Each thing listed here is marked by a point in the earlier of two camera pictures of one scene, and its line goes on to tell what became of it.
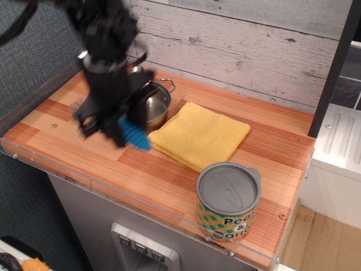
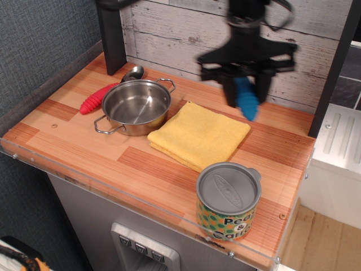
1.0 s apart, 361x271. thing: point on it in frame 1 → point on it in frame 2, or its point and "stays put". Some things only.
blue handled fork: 135,136 → 247,97
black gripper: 110,88 → 247,55
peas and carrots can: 227,196 stays put
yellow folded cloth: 199,138 stays put
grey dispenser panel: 137,252 stays put
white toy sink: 332,184 stays put
